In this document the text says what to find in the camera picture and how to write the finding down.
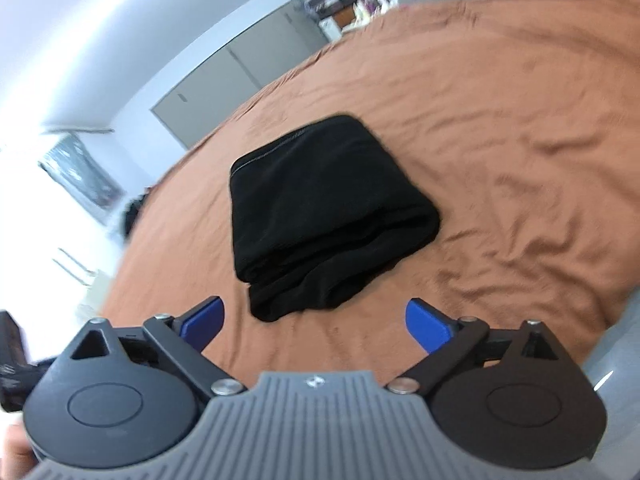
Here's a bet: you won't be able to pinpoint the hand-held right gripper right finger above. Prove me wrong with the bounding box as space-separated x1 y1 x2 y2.
386 298 563 396

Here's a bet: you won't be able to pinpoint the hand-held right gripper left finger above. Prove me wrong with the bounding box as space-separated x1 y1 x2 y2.
66 296 247 397

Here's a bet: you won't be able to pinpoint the black pants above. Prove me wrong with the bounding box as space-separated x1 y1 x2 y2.
229 114 442 323

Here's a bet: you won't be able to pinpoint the white rack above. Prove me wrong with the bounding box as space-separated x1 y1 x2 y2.
52 245 118 318

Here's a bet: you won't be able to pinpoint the grey crinkled plastic sheet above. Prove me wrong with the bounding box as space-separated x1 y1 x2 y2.
39 130 127 223

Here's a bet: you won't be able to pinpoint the brown bed sheet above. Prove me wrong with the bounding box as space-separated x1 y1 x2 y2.
97 0 640 396

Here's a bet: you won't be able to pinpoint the grey wardrobe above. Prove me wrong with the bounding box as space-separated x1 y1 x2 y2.
151 0 337 152

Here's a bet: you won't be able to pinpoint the orange wooden side table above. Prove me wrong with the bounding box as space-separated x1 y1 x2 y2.
331 6 373 32

